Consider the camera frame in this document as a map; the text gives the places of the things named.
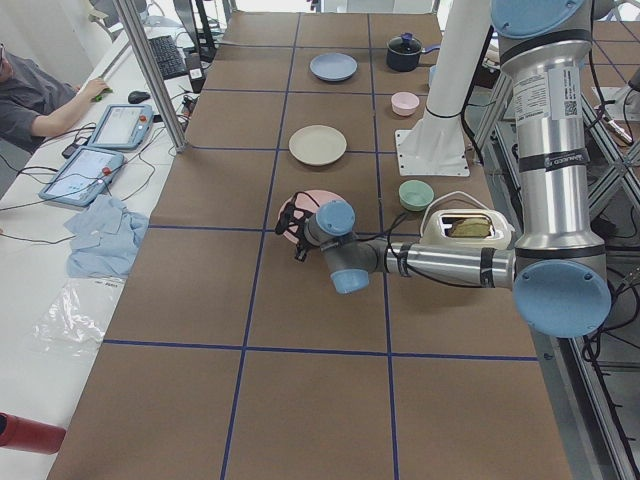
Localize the pink bowl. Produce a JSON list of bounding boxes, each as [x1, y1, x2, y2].
[[391, 91, 420, 117]]

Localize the black labelled box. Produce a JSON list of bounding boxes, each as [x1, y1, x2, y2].
[[185, 53, 206, 93]]

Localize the cream toaster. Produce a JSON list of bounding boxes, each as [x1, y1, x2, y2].
[[420, 191, 515, 250]]

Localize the red cylinder bottle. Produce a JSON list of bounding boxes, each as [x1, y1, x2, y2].
[[1, 412, 66, 455]]

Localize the clear plastic bag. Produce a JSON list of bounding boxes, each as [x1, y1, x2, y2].
[[30, 278, 124, 357]]

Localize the aluminium frame post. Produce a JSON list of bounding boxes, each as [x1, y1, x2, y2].
[[113, 0, 187, 154]]

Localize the pink plate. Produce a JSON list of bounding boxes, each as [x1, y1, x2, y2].
[[279, 189, 344, 244]]

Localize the black computer mouse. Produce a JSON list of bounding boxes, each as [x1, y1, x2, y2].
[[127, 90, 151, 105]]

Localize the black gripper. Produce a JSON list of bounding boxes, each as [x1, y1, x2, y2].
[[274, 191, 314, 261]]

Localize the blue plate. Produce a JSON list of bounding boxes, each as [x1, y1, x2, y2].
[[309, 52, 358, 82]]

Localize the dark blue pot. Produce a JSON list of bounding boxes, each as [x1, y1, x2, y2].
[[386, 42, 441, 72]]

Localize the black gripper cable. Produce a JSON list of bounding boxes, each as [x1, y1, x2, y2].
[[279, 191, 416, 279]]

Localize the seated person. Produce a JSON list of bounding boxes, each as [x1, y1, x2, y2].
[[1, 47, 109, 154]]

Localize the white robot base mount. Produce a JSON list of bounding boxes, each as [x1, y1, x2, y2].
[[395, 0, 491, 177]]

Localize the lower teach pendant tablet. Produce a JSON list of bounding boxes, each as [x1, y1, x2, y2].
[[39, 146, 125, 207]]

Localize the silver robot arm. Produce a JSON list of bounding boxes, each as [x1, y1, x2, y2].
[[275, 1, 612, 338]]

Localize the glass pot lid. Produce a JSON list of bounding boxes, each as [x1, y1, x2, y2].
[[388, 32, 422, 55]]

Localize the green bowl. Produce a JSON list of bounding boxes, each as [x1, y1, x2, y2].
[[398, 179, 435, 212]]

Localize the teach pendant tablet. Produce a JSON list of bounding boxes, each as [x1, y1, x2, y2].
[[39, 146, 125, 207], [88, 104, 154, 151]]

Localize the light blue cloth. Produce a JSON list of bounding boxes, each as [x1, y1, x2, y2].
[[64, 194, 149, 278]]

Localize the cream plate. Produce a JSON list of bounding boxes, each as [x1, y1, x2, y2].
[[289, 125, 347, 167]]

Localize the light blue cup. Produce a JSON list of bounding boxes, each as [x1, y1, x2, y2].
[[428, 65, 437, 89]]

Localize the toast slice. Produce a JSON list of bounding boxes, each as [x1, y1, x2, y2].
[[447, 217, 491, 238]]

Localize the upper teach pendant tablet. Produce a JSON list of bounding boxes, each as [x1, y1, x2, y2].
[[88, 104, 154, 151]]

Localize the black keyboard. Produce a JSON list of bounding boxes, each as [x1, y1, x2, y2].
[[148, 35, 188, 80]]

